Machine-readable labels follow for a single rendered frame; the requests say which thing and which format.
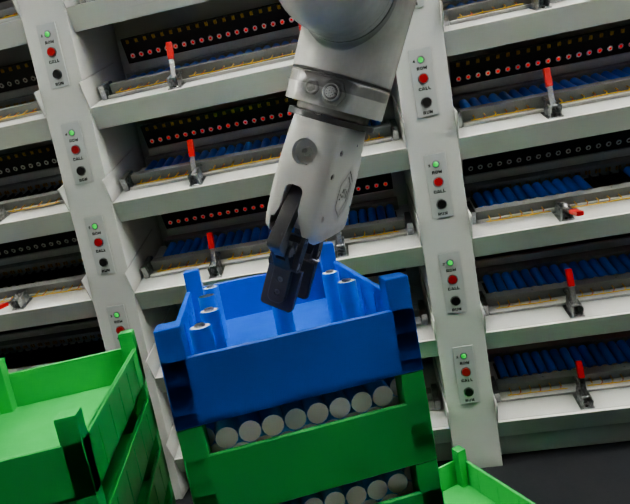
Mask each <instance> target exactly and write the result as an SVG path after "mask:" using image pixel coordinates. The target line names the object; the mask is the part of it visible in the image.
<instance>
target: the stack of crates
mask: <svg viewBox="0 0 630 504"><path fill-rule="evenodd" d="M118 339H119V343H120V347H121V348H119V349H114V350H110V351H105V352H101V353H96V354H92V355H88V356H83V357H79V358H74V359H70V360H65V361H61V362H56V363H52V364H47V365H43V366H38V367H34V368H30V369H25V370H21V371H16V372H12V373H9V372H8V369H7V365H6V362H5V358H4V357H1V358H0V504H176V501H175V496H174V492H173V489H172V485H171V480H170V477H169V472H168V468H167V463H166V459H165V455H164V451H163V447H162V443H161V439H160V435H159V431H158V426H157V422H156V418H155V414H154V410H153V406H152V402H151V397H150V394H149V390H148V386H147V382H146V380H145V379H146V377H145V373H144V369H143V365H142V360H141V356H140V352H139V348H138V344H137V340H136V336H135V332H134V329H129V330H124V331H121V332H120V333H119V334H118Z"/></svg>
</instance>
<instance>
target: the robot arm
mask: <svg viewBox="0 0 630 504"><path fill-rule="evenodd" d="M416 1H417V0H279V2H280V3H281V5H282V7H283V8H284V10H285V11H286V12H287V13H288V14H289V15H290V16H291V17H292V18H293V19H294V20H295V21H296V22H297V23H299V24H300V25H301V31H300V35H299V40H298V44H297V49H296V53H295V57H294V62H293V67H292V71H291V75H290V77H289V78H288V82H287V86H288V89H287V92H286V96H287V97H290V98H293V99H296V100H298V101H297V106H294V105H289V108H288V111H289V112H292V113H294V116H293V119H292V122H291V124H290V127H289V130H288V133H287V137H286V140H285V143H284V146H283V149H282V153H281V156H280V160H279V163H278V166H277V170H276V174H275V177H274V181H273V185H272V189H271V193H270V198H269V202H268V207H267V213H266V224H267V226H268V228H269V229H270V230H271V232H270V235H269V237H268V239H267V247H268V248H269V249H270V250H271V252H270V256H269V260H268V263H269V265H268V269H267V273H266V277H265V282H264V286H263V290H262V294H261V301H262V302H263V303H265V304H267V305H270V306H272V307H275V308H277V309H280V310H283V311H285V312H288V313H289V312H291V311H293V310H294V307H295V303H296V300H297V297H298V298H301V299H307V298H308V297H309V295H310V291H311V288H312V284H313V280H314V277H315V273H316V269H317V266H318V261H315V260H318V259H319V257H320V255H321V251H322V247H323V242H324V240H326V239H328V238H330V237H332V236H333V235H335V234H337V233H338V232H340V231H341V230H342V229H343V228H344V227H345V225H346V222H347V218H348V214H349V210H350V206H351V201H352V197H353V193H354V189H355V184H356V180H357V176H358V171H359V167H360V162H361V157H362V152H363V146H364V140H365V132H366V133H372V134H373V132H374V129H375V127H373V126H370V125H368V123H369V120H370V119H371V120H375V121H380V122H382V120H383V116H384V113H385V109H386V106H387V102H388V99H389V95H390V93H389V92H391V89H392V85H393V82H394V78H395V75H396V71H397V68H398V64H399V61H400V57H401V54H402V50H403V47H404V43H405V40H406V36H407V33H408V29H409V26H410V22H411V19H412V15H413V12H414V8H415V5H416ZM293 227H294V228H295V233H292V229H293ZM289 241H292V245H290V244H289V243H290V242H289ZM313 259H315V260H313Z"/></svg>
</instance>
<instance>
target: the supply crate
mask: <svg viewBox="0 0 630 504"><path fill-rule="evenodd" d="M319 261H320V262H318V266H317V269H316V273H315V277H314V280H313V284H312V288H311V291H310V295H309V297H308V298H307V299H301V298H298V297H297V300H296V303H295V307H294V310H293V311H292V313H293V318H294V324H295V329H296V331H294V332H290V333H285V334H281V335H277V331H276V326H275V321H274V316H273V311H272V306H270V305H267V304H265V303H263V302H262V301H261V294H262V290H263V286H264V282H265V277H266V273H264V274H259V275H254V276H249V277H245V278H240V279H235V280H230V281H226V282H221V283H216V284H214V285H218V286H219V291H220V295H221V300H222V305H223V309H224V314H225V318H226V323H227V328H228V332H229V338H228V339H226V343H227V347H225V348H220V349H216V350H212V351H207V352H203V353H199V354H194V351H193V347H192V342H191V338H190V333H189V328H190V327H192V326H194V325H195V324H196V323H200V322H201V318H200V314H199V313H200V311H201V310H200V306H199V301H198V297H199V296H202V295H204V293H203V288H205V287H206V286H203V284H202V280H201V275H200V270H199V269H198V268H197V269H192V270H187V271H184V273H183V276H184V281H185V285H186V290H187V293H186V295H185V298H184V300H183V303H182V306H181V308H180V311H179V313H178V316H177V319H176V321H173V322H168V323H164V324H159V325H157V326H156V328H155V330H154V332H153V334H154V339H155V343H156V347H157V351H158V355H159V360H160V364H161V369H162V373H163V377H164V382H165V386H166V390H167V394H168V398H169V403H170V407H171V411H172V415H173V420H174V424H175V428H176V431H181V430H185V429H189V428H193V427H197V426H201V425H205V424H209V423H213V422H217V421H220V420H224V419H228V418H232V417H236V416H240V415H244V414H248V413H252V412H256V411H260V410H264V409H268V408H272V407H276V406H280V405H284V404H288V403H292V402H295V401H299V400H303V399H307V398H311V397H315V396H319V395H323V394H327V393H331V392H335V391H339V390H343V389H347V388H351V387H355V386H359V385H363V384H367V383H370V382H374V381H378V380H382V379H386V378H390V377H394V376H398V375H402V374H406V373H410V372H414V371H418V370H422V369H423V365H422V360H421V353H420V347H419V341H418V334H417V328H416V322H415V315H414V309H413V305H412V299H411V292H410V286H409V280H408V276H407V275H405V274H403V273H401V272H396V273H391V274H387V275H382V276H379V277H378V280H379V285H378V284H376V283H375V282H373V281H371V280H369V279H368V278H366V277H364V276H362V275H361V274H359V273H357V272H355V271H354V270H352V269H350V268H349V267H347V266H345V265H343V264H342V263H340V262H338V261H336V257H335V251H334V246H333V243H332V242H324V243H323V247H322V251H321V255H320V257H319ZM330 269H333V270H337V271H338V272H339V278H340V280H342V279H343V278H354V279H356V283H357V289H358V294H359V300H360V306H361V312H362V316H359V317H355V318H350V319H346V320H342V321H337V322H333V323H330V318H329V312H328V307H327V301H326V296H325V291H324V285H323V280H322V273H323V272H325V271H326V270H330Z"/></svg>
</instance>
